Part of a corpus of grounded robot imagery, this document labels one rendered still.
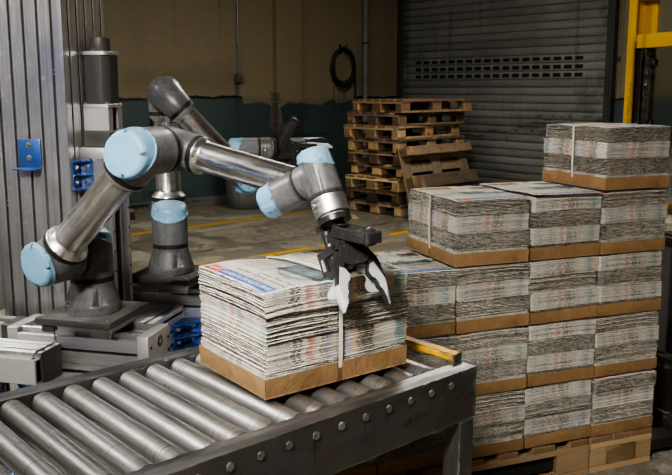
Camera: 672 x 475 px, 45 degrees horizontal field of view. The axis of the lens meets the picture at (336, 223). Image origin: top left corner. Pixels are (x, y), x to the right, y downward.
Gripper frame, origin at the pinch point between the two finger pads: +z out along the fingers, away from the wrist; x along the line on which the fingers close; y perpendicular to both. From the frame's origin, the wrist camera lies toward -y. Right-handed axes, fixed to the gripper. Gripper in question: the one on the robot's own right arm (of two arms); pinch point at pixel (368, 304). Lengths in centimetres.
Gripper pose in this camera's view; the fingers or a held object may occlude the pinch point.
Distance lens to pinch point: 163.6
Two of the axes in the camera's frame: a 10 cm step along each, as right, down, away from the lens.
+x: -8.0, 1.0, -5.9
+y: -5.2, 3.8, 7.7
